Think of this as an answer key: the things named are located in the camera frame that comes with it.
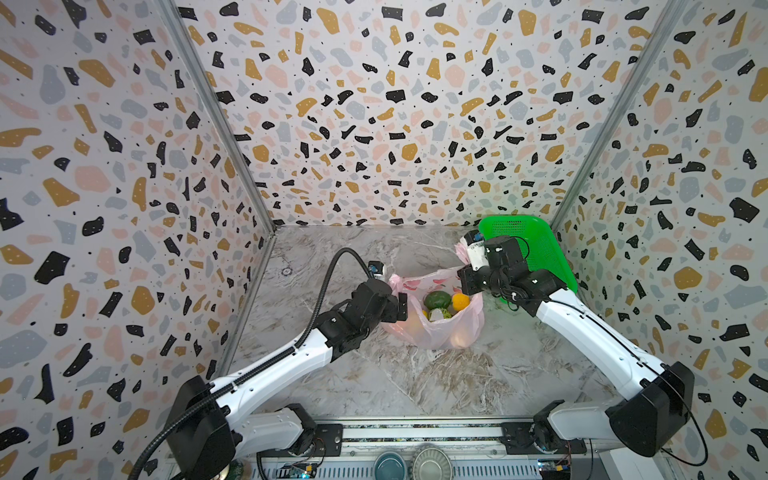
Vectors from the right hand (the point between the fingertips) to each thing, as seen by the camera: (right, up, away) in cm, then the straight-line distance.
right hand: (455, 266), depth 78 cm
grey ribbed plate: (-7, -46, -7) cm, 47 cm away
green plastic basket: (+36, +5, +29) cm, 46 cm away
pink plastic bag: (+3, -18, +6) cm, 19 cm away
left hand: (-16, -6, 0) cm, 17 cm away
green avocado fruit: (-3, -11, +17) cm, 20 cm away
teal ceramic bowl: (-17, -47, -7) cm, 50 cm away
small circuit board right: (+23, -48, -6) cm, 54 cm away
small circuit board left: (-37, -48, -8) cm, 61 cm away
